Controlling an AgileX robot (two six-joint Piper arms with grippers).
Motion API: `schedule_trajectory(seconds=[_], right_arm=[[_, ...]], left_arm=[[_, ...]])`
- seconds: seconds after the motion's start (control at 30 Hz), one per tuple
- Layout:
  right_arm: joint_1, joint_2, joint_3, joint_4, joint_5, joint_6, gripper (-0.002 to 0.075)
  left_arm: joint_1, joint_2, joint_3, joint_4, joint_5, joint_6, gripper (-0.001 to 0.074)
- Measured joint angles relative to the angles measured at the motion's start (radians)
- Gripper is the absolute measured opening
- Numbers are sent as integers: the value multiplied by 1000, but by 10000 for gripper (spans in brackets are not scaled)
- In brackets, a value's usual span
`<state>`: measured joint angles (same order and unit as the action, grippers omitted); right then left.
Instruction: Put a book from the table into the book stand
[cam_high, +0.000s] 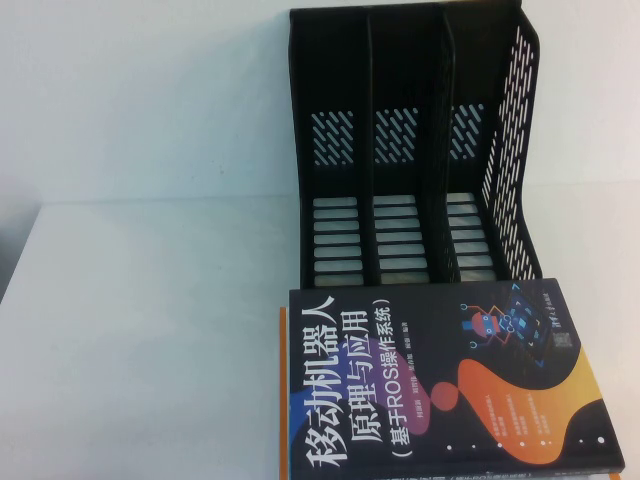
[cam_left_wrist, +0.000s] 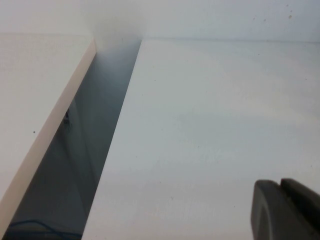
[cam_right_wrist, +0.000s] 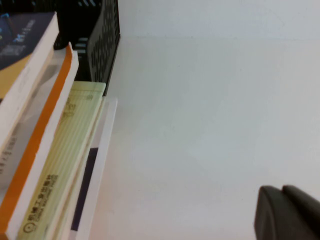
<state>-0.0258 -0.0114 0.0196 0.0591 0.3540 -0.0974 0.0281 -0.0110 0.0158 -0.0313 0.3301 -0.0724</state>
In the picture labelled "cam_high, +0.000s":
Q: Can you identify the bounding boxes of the dark robot textbook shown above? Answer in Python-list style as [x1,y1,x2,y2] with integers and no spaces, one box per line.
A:
[288,276,626,474]

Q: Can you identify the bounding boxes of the orange book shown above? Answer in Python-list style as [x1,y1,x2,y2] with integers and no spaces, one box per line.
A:
[276,305,627,480]

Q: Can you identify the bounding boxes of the black plastic book stand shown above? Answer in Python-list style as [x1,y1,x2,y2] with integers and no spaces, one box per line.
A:
[288,4,546,292]

